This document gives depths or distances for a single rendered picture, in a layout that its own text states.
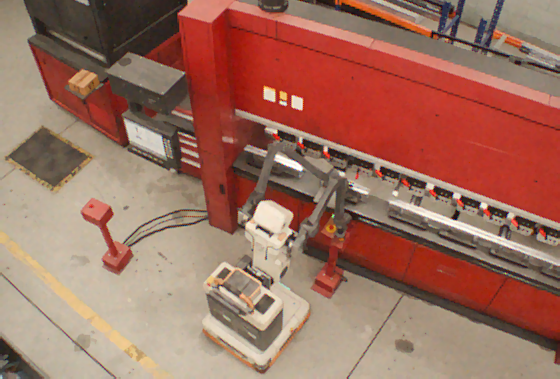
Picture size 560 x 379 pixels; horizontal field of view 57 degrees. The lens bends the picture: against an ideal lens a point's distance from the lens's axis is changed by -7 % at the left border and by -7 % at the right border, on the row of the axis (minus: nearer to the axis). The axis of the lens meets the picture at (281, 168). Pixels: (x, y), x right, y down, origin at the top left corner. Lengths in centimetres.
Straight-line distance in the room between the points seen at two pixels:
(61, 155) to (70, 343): 218
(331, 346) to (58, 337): 228
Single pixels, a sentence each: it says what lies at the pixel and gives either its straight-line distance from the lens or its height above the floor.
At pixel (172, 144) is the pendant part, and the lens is 374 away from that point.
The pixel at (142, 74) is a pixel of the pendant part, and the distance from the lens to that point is 366.
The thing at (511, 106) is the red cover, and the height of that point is 221.
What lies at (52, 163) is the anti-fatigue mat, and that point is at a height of 1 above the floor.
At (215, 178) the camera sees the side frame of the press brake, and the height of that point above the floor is 76.
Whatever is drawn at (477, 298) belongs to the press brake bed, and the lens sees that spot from 459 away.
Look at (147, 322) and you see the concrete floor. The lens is 473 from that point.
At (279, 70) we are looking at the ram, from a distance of 365.
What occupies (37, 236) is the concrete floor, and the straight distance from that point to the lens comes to 552.
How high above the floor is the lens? 419
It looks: 49 degrees down
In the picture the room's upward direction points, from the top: 1 degrees clockwise
